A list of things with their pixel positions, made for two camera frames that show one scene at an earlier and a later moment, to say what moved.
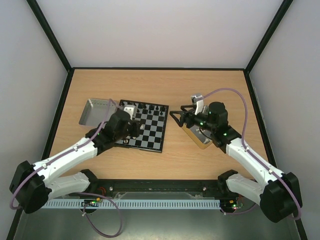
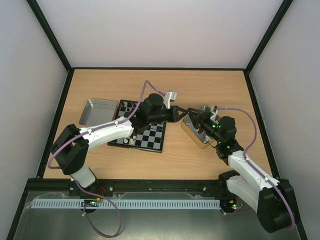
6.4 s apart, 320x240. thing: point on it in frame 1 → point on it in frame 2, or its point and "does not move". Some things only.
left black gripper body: [135, 133] → [158, 119]
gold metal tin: [202, 138] does not move
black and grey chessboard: [152, 119] does not move
